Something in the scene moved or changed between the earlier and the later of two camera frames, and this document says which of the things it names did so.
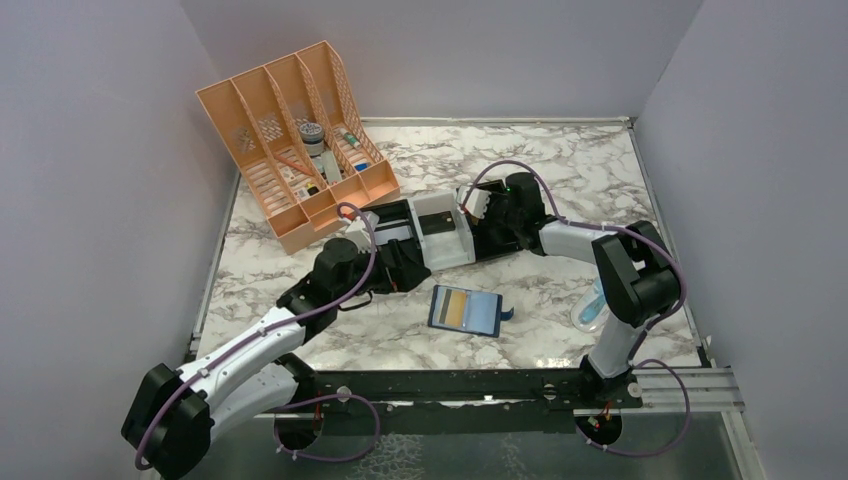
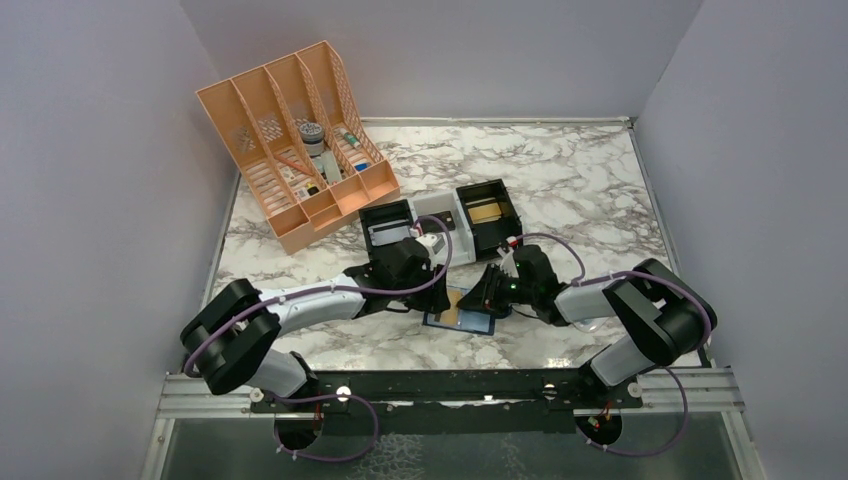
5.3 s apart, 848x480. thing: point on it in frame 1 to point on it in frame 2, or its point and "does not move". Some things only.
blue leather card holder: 467,311 does not move
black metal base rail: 567,389 does not move
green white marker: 352,140 does not move
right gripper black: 482,228 to 489,292
